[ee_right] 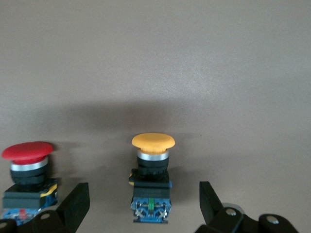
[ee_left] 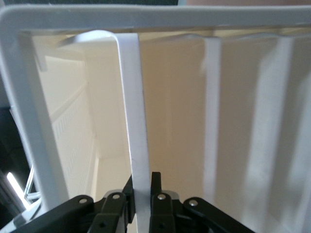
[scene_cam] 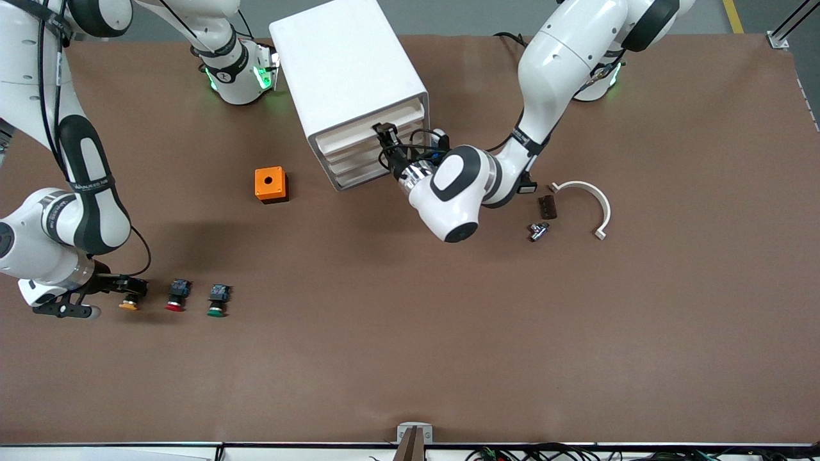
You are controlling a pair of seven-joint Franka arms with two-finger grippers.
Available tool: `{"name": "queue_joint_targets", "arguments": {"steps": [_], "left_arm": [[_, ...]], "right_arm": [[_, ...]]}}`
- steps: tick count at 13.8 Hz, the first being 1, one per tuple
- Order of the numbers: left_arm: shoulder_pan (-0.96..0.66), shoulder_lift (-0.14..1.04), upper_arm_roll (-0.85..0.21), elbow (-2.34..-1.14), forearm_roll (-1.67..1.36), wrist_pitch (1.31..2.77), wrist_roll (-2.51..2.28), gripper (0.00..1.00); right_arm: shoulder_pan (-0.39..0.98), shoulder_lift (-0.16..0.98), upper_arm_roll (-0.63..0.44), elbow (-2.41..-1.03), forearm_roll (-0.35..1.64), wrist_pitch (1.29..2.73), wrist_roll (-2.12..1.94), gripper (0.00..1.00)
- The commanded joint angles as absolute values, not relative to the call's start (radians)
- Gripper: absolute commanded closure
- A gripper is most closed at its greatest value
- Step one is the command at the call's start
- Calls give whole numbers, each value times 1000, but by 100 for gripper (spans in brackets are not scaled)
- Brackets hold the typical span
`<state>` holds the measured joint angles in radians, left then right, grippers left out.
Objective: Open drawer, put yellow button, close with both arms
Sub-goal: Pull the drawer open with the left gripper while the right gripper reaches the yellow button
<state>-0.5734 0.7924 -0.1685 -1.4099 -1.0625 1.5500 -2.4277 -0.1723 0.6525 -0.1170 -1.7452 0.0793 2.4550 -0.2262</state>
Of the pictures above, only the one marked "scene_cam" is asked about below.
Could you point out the brown paper table cover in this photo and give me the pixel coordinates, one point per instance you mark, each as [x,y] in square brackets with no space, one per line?
[410,333]

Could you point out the grey metal table bracket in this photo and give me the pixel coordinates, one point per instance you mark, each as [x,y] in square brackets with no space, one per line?
[403,430]

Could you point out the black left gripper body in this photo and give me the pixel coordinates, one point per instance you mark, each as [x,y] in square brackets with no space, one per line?
[396,161]

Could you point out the black white rectangular switch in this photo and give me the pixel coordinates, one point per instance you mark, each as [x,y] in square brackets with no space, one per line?
[528,188]

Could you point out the yellow mushroom push button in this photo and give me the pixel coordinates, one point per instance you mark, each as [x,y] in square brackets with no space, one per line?
[129,305]

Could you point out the white drawer cabinet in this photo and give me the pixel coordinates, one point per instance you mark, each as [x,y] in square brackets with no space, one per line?
[346,64]

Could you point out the silver metal fitting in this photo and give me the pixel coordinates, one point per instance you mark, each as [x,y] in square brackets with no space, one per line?
[538,232]

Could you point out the small brown block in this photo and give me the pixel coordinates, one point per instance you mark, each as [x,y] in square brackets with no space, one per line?
[548,207]

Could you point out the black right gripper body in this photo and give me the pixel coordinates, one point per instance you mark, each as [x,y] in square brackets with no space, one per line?
[115,282]

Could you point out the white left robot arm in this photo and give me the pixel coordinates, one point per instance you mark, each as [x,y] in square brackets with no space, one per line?
[557,57]

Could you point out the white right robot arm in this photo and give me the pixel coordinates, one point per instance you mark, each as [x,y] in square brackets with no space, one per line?
[90,211]

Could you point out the white curved plastic bracket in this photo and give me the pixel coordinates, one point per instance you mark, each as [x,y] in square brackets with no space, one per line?
[596,195]

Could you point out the aluminium frame post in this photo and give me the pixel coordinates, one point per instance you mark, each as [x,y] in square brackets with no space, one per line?
[778,40]

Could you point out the green mushroom push button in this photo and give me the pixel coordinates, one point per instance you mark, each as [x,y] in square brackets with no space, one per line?
[220,293]

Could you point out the orange button enclosure box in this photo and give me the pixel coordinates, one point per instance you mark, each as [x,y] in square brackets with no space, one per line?
[262,190]

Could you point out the red mushroom push button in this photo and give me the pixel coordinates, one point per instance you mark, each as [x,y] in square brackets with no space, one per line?
[179,288]

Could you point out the white plastic drawer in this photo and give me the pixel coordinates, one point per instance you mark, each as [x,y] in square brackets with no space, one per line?
[355,161]
[346,135]
[352,148]
[359,175]

